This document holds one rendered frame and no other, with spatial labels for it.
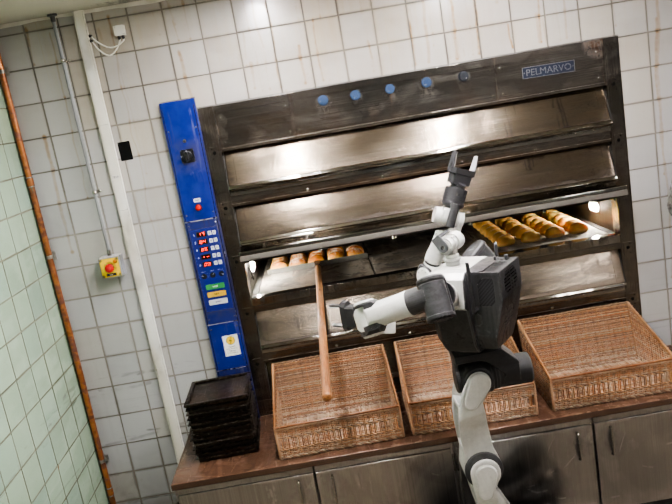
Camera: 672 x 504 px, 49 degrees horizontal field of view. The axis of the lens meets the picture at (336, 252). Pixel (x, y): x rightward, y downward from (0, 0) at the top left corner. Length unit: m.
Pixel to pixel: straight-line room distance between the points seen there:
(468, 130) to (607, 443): 1.51
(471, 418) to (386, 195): 1.20
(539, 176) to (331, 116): 1.02
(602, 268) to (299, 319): 1.49
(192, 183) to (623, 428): 2.18
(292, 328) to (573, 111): 1.67
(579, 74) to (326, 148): 1.21
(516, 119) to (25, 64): 2.23
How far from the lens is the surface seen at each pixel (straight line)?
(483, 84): 3.51
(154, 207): 3.51
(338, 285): 3.51
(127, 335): 3.68
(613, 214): 3.80
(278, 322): 3.58
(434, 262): 3.00
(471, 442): 2.84
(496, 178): 3.54
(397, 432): 3.25
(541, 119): 3.57
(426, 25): 3.46
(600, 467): 3.49
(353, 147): 3.42
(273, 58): 3.41
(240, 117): 3.43
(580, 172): 3.64
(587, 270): 3.76
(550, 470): 3.42
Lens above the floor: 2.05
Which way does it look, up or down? 12 degrees down
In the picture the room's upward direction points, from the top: 10 degrees counter-clockwise
